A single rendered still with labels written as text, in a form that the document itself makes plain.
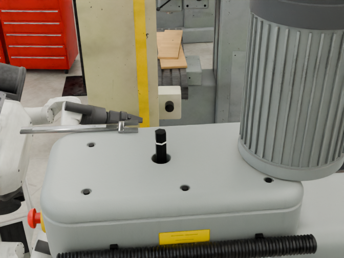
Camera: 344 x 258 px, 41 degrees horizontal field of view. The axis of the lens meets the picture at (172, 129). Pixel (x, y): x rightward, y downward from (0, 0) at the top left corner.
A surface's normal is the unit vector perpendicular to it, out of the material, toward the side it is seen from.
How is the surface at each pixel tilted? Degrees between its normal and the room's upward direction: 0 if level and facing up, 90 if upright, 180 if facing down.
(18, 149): 61
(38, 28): 90
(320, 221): 4
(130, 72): 90
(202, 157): 0
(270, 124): 90
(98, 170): 0
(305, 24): 90
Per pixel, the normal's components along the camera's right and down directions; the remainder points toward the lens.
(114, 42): 0.09, 0.53
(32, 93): -0.01, -0.85
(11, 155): 0.82, -0.27
